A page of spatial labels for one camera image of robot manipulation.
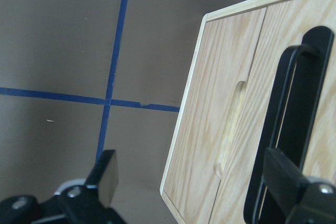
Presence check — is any black drawer handle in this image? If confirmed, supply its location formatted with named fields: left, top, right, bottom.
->
left=243, top=26, right=334, bottom=223

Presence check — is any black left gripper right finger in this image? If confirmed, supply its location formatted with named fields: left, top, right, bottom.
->
left=262, top=148, right=335, bottom=223

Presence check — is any wooden drawer cabinet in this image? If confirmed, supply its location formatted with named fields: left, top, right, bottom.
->
left=160, top=0, right=336, bottom=224

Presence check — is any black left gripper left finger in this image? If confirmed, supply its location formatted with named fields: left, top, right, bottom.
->
left=58, top=150, right=119, bottom=223

